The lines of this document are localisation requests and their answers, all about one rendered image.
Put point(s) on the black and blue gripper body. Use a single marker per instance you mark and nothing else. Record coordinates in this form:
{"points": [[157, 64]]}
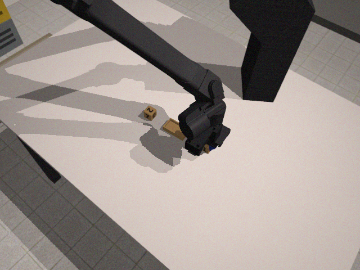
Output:
{"points": [[224, 133]]}

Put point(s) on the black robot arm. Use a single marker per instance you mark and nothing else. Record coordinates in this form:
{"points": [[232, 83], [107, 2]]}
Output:
{"points": [[209, 107]]}

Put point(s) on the brown wooden tray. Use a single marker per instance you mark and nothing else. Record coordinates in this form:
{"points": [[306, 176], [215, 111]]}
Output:
{"points": [[172, 127]]}

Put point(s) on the brown cube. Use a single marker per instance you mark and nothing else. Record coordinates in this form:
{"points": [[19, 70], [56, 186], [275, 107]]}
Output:
{"points": [[206, 148], [150, 113]]}

